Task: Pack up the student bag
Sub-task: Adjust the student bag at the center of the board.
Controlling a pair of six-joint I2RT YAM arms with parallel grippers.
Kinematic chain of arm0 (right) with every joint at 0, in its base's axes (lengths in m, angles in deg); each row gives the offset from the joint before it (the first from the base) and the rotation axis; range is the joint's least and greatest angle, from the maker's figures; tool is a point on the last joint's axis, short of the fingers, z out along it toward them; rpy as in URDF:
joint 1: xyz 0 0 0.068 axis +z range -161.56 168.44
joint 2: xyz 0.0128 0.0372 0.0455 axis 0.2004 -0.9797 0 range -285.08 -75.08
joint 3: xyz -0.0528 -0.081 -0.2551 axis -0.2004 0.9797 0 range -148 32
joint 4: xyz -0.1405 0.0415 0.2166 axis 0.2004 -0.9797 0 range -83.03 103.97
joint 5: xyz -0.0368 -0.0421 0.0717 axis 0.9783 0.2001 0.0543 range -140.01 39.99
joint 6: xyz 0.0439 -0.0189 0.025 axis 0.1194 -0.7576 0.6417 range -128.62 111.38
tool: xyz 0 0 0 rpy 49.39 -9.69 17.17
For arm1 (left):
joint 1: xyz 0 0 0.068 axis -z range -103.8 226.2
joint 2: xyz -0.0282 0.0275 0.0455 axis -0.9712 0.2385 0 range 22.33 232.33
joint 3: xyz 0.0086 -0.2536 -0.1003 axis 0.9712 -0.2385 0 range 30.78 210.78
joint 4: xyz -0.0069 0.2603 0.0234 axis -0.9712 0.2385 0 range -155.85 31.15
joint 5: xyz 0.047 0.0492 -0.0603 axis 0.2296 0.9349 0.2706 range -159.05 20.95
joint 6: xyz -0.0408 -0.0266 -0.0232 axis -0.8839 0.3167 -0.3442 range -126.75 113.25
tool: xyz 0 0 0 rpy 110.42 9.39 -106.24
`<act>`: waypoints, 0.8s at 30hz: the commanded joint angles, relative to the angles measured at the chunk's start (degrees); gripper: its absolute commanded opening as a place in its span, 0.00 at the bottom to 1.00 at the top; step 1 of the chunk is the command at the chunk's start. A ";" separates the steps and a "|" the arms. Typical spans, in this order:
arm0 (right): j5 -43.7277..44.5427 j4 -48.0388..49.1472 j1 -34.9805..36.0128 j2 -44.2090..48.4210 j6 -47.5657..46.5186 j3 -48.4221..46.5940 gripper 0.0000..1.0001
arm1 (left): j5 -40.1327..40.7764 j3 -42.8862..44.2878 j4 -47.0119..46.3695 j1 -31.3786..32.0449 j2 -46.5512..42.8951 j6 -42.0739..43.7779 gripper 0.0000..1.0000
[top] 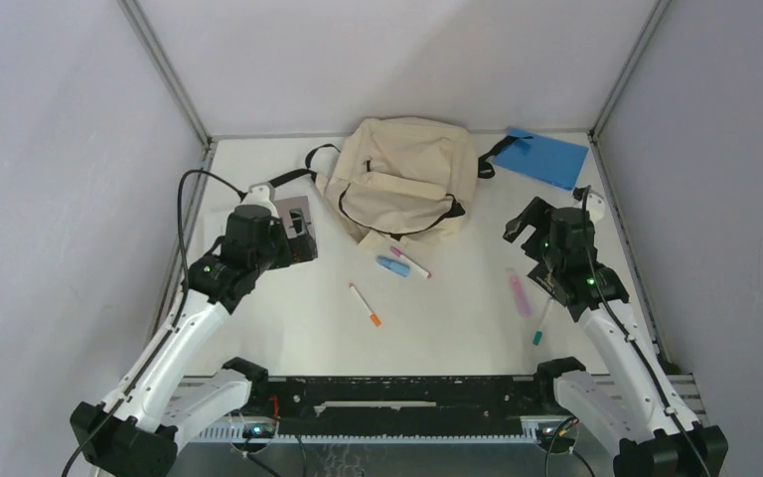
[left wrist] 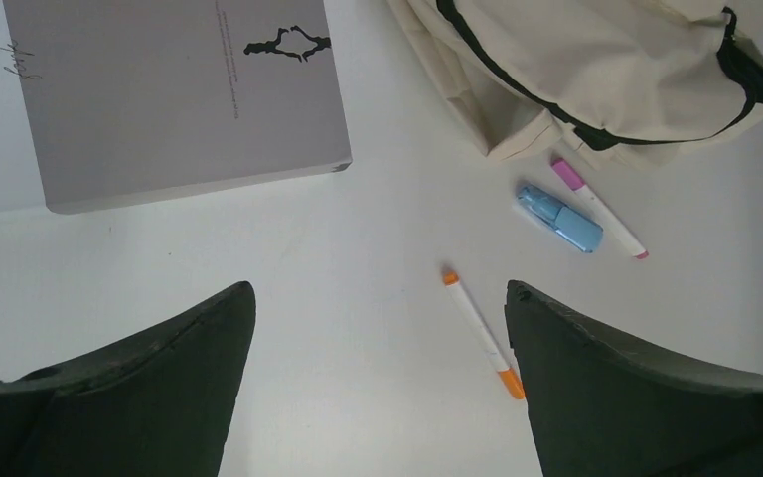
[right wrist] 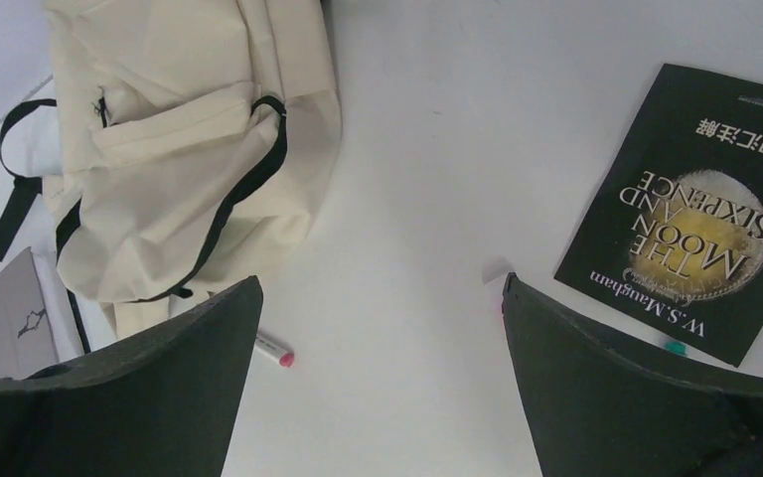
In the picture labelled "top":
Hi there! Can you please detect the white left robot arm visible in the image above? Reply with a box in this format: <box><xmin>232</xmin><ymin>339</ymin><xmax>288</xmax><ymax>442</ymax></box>
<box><xmin>62</xmin><ymin>183</ymin><xmax>287</xmax><ymax>476</ymax></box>

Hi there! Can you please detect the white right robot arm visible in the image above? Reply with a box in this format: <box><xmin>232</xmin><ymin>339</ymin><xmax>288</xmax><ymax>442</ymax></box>
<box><xmin>503</xmin><ymin>188</ymin><xmax>728</xmax><ymax>476</ymax></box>

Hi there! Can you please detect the pink highlighter pen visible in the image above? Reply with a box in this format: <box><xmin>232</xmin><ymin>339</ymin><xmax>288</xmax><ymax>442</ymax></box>
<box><xmin>509</xmin><ymin>273</ymin><xmax>532</xmax><ymax>317</ymax></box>

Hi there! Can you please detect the teal capped white marker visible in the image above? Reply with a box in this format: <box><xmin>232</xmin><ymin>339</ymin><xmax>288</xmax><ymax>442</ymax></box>
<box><xmin>532</xmin><ymin>297</ymin><xmax>556</xmax><ymax>346</ymax></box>

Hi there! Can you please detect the grey hardcover book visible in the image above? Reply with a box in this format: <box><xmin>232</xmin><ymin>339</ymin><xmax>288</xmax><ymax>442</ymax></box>
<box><xmin>271</xmin><ymin>196</ymin><xmax>318</xmax><ymax>269</ymax></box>

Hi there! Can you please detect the orange capped white marker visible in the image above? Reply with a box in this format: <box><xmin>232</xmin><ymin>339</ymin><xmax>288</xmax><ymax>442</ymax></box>
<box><xmin>349</xmin><ymin>282</ymin><xmax>382</xmax><ymax>327</ymax></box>

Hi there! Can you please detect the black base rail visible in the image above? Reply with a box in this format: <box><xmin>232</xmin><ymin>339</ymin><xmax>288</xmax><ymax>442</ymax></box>
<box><xmin>230</xmin><ymin>375</ymin><xmax>569</xmax><ymax>439</ymax></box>

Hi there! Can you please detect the blue glue stick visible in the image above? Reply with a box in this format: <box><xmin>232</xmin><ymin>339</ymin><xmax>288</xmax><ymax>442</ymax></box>
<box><xmin>377</xmin><ymin>256</ymin><xmax>410</xmax><ymax>277</ymax></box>

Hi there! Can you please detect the pink capped white marker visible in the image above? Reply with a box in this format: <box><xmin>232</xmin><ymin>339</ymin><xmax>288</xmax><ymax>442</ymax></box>
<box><xmin>389</xmin><ymin>246</ymin><xmax>432</xmax><ymax>279</ymax></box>

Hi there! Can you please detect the beige canvas backpack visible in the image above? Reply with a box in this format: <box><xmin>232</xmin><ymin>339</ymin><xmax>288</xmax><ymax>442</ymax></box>
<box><xmin>266</xmin><ymin>116</ymin><xmax>534</xmax><ymax>248</ymax></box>

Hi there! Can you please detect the blue notebook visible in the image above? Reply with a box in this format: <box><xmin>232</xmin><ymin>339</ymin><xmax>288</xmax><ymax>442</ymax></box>
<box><xmin>487</xmin><ymin>128</ymin><xmax>588</xmax><ymax>191</ymax></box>

